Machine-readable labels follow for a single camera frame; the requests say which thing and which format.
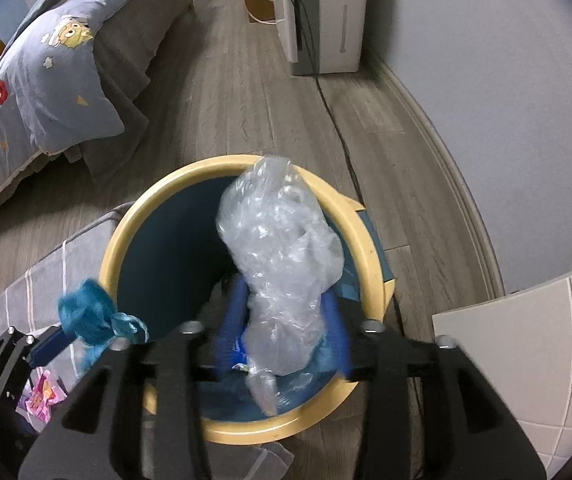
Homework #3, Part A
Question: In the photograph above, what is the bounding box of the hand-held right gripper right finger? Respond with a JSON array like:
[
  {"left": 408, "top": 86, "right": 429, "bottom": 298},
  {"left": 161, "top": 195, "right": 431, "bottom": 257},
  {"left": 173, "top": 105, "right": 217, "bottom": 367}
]
[{"left": 318, "top": 292, "right": 549, "bottom": 480}]

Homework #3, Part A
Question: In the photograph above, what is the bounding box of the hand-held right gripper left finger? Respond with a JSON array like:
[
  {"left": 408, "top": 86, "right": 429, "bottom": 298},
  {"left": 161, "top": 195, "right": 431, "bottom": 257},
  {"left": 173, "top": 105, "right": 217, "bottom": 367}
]
[{"left": 18, "top": 277, "right": 251, "bottom": 480}]

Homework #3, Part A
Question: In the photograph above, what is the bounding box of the grey checked mat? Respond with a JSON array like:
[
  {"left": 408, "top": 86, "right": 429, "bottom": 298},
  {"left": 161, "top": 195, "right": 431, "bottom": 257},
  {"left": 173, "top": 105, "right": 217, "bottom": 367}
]
[{"left": 0, "top": 202, "right": 297, "bottom": 480}]

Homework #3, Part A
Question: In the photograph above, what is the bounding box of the pink snack packet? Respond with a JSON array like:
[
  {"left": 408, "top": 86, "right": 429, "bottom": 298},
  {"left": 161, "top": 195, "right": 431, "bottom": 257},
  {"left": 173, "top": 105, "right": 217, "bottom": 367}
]
[{"left": 22, "top": 369, "right": 67, "bottom": 424}]

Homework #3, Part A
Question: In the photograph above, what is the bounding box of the white tiled panel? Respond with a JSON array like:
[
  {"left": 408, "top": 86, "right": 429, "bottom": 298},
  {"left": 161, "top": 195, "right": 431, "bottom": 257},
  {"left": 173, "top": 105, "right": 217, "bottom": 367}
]
[{"left": 432, "top": 254, "right": 572, "bottom": 472}]

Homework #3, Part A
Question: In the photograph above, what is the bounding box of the clear plastic bag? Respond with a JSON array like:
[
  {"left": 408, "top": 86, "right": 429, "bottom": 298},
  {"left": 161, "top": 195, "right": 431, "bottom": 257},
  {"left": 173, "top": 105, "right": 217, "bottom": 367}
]
[{"left": 215, "top": 154, "right": 345, "bottom": 417}]

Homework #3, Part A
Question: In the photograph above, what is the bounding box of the black cable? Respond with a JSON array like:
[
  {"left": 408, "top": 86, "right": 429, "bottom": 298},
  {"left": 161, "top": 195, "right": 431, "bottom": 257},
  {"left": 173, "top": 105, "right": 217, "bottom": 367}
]
[{"left": 276, "top": 0, "right": 427, "bottom": 480}]

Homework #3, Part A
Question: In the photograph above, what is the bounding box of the bed with blue quilt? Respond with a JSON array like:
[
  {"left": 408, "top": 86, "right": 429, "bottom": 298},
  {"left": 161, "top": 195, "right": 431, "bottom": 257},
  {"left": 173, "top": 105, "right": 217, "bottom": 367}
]
[{"left": 0, "top": 0, "right": 187, "bottom": 227}]

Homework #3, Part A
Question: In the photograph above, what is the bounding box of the yellow rimmed blue bin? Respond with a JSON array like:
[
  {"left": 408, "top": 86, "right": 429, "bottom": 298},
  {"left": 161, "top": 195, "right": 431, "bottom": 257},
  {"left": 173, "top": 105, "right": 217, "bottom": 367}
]
[{"left": 98, "top": 154, "right": 397, "bottom": 447}]

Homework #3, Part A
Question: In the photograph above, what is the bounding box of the grey bed base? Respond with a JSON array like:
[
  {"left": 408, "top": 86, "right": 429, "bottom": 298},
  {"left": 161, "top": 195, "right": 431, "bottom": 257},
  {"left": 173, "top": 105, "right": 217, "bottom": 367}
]
[{"left": 68, "top": 0, "right": 197, "bottom": 187}]

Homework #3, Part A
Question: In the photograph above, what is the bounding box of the teal cloth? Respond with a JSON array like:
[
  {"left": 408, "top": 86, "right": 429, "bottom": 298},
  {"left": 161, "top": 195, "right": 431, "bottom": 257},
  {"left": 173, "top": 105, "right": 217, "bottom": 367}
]
[{"left": 57, "top": 280, "right": 151, "bottom": 364}]

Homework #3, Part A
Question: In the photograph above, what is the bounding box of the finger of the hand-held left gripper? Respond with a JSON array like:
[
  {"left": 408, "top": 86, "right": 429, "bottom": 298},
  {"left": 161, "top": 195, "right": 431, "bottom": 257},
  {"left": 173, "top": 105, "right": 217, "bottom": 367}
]
[{"left": 0, "top": 326, "right": 74, "bottom": 403}]

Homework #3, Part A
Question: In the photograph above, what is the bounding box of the white air purifier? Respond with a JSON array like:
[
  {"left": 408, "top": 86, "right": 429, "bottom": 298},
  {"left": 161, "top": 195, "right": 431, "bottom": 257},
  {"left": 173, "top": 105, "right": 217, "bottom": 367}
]
[{"left": 268, "top": 0, "right": 369, "bottom": 77}]

